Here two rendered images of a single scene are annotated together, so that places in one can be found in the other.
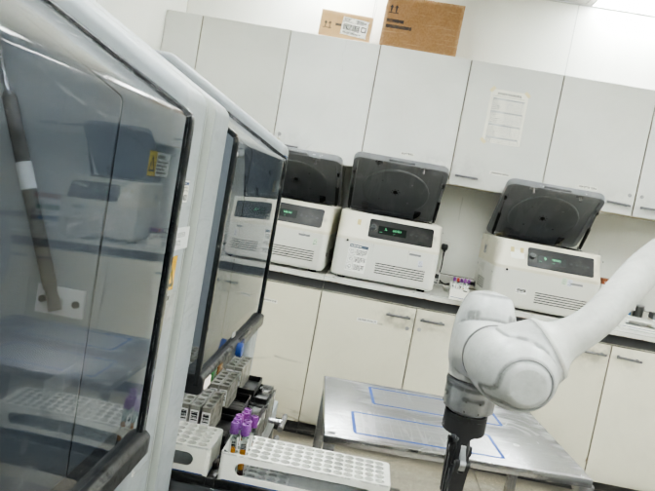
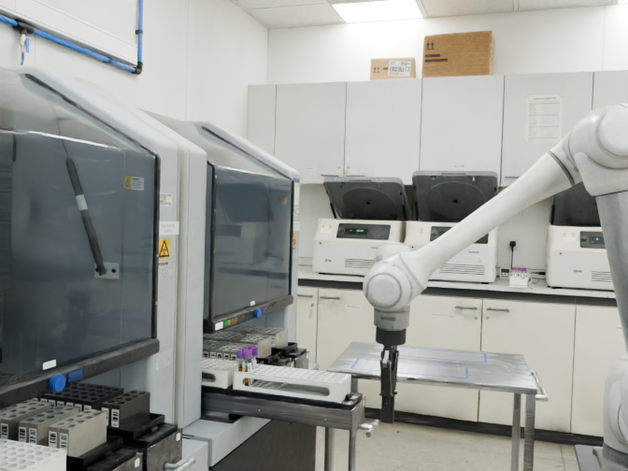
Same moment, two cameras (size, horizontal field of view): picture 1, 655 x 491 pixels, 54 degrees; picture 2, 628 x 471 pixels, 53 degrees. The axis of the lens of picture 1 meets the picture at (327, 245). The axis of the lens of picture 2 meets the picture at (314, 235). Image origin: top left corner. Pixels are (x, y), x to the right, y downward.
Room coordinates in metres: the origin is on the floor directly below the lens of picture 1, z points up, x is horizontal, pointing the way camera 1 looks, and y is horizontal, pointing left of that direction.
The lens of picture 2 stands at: (-0.44, -0.50, 1.28)
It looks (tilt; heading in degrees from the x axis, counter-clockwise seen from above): 2 degrees down; 15
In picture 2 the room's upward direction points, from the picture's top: 2 degrees clockwise
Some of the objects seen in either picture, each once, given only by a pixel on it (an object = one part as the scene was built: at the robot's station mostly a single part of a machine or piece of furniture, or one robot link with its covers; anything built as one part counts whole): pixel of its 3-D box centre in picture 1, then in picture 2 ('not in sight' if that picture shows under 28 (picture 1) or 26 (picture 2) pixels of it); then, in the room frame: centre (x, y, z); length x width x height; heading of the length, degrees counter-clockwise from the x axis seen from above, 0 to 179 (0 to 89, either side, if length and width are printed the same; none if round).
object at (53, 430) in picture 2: not in sight; (73, 433); (0.58, 0.24, 0.85); 0.12 x 0.02 x 0.06; 177
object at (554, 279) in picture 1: (539, 245); (597, 229); (3.66, -1.18, 1.25); 0.62 x 0.56 x 0.69; 176
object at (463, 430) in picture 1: (461, 434); (390, 346); (1.11, -0.29, 0.96); 0.08 x 0.07 x 0.09; 176
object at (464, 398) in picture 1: (470, 395); (392, 316); (1.11, -0.29, 1.03); 0.09 x 0.09 x 0.06
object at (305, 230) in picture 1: (290, 205); (365, 225); (3.74, 0.25, 1.22); 0.62 x 0.56 x 0.64; 175
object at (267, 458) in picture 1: (305, 473); (292, 384); (1.12, -0.03, 0.83); 0.30 x 0.10 x 0.06; 87
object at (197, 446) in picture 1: (135, 438); (185, 371); (1.14, 0.28, 0.83); 0.30 x 0.10 x 0.06; 87
